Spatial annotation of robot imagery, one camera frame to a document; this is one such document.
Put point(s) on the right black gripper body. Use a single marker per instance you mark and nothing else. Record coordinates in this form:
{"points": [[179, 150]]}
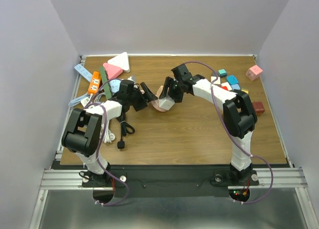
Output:
{"points": [[177, 93]]}

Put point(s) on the green power strip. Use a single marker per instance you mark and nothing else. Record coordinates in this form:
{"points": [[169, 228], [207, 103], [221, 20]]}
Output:
{"points": [[105, 83]]}

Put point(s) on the teal cube plug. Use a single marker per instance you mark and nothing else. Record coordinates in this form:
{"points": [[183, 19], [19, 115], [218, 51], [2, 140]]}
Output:
{"points": [[222, 73]]}

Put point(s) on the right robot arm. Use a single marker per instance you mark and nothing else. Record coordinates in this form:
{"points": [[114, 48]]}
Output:
{"points": [[234, 108]]}

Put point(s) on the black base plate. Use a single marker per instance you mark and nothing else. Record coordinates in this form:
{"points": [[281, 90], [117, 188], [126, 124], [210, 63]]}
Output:
{"points": [[163, 181]]}

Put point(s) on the light blue cube plug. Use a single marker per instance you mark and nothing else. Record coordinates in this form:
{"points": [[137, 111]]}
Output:
{"points": [[235, 87]]}

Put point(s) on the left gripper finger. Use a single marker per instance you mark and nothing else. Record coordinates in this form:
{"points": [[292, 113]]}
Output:
{"points": [[145, 104], [148, 95]]}

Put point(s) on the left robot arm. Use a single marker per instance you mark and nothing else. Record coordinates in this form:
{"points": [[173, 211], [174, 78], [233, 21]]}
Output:
{"points": [[82, 132]]}

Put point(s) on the pink triangular power strip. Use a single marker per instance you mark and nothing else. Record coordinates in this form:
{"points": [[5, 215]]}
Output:
{"points": [[112, 71]]}

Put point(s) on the blue round socket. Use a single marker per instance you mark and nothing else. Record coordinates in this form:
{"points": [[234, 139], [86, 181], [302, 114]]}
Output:
{"points": [[114, 85]]}

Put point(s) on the yellow cube plug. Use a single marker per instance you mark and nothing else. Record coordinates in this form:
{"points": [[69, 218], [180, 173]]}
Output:
{"points": [[245, 90]]}

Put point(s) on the dark red cube plug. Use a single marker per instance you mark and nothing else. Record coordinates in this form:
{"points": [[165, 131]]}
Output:
{"points": [[258, 108]]}

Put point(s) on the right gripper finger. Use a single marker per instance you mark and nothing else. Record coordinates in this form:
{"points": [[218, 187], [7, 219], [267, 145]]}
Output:
{"points": [[167, 91], [169, 83]]}

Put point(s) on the small white cube plug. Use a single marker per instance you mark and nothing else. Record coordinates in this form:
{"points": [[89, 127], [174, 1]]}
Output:
{"points": [[227, 85]]}

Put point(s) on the pink cube socket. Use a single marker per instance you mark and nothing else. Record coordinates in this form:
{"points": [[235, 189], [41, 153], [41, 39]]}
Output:
{"points": [[254, 72]]}

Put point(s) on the white grey cube plug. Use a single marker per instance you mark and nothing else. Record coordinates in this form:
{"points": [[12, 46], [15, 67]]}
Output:
{"points": [[166, 103]]}

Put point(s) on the white triangular power strip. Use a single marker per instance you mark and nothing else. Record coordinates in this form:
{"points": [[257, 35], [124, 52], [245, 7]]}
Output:
{"points": [[122, 61]]}

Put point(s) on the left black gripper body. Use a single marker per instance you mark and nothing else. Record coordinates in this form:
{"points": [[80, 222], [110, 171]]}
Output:
{"points": [[134, 99]]}

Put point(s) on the orange power strip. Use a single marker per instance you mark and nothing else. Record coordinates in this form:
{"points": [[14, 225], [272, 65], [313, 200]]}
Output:
{"points": [[95, 83]]}

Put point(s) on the light blue power strip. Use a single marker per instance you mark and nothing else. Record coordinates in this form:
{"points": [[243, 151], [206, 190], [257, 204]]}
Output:
{"points": [[83, 72]]}

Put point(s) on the pink round socket with cable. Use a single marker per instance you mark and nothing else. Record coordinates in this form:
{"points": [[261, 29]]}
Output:
{"points": [[156, 106]]}

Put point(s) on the beige cube plug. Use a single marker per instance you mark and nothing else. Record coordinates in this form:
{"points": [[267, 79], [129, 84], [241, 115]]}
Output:
{"points": [[159, 91]]}

